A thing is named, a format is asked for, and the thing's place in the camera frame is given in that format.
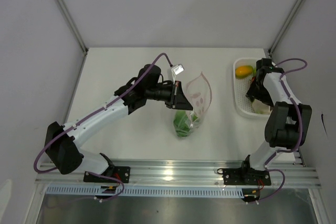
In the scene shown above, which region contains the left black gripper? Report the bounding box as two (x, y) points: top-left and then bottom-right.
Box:
(145, 80), (193, 111)

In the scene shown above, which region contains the white toy cauliflower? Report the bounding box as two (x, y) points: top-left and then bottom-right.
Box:
(251, 99), (271, 115)

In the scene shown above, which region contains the green toy cabbage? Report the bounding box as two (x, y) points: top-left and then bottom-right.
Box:
(173, 110), (202, 138)

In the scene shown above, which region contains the clear pink-dotted zip bag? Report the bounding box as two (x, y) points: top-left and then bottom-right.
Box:
(184, 72), (213, 130)

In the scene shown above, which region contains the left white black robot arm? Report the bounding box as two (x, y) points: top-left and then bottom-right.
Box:
(45, 64), (193, 182)

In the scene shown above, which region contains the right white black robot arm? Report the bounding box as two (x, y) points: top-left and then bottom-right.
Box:
(239, 58), (312, 184)

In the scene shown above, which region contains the white plastic basket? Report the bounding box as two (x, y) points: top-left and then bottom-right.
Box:
(233, 58), (269, 120)

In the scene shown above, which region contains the orange yellow toy mango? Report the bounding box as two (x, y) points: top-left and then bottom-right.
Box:
(235, 65), (254, 79)

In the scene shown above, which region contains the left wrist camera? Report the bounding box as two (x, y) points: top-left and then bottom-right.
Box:
(167, 64), (184, 83)

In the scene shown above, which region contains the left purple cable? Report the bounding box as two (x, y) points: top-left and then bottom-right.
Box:
(33, 53), (174, 174)

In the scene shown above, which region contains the aluminium mounting rail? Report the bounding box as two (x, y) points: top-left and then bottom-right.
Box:
(34, 159), (321, 189)

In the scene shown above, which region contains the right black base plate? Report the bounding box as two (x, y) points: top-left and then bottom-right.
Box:
(216, 168), (271, 186)

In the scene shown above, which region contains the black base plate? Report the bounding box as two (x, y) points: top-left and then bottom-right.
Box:
(216, 168), (271, 186)
(83, 166), (131, 184)

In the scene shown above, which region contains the right aluminium frame post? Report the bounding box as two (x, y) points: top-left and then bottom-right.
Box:
(267, 0), (306, 58)

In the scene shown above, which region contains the aluminium frame post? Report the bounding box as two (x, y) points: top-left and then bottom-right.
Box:
(54, 0), (88, 54)
(267, 0), (306, 58)

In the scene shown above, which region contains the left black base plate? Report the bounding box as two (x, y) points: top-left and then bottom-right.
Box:
(83, 166), (131, 184)

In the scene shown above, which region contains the white slotted cable duct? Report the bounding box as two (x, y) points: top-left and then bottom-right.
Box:
(46, 185), (244, 198)

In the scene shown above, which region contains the left aluminium frame post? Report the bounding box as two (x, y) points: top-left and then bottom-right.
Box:
(54, 0), (88, 54)

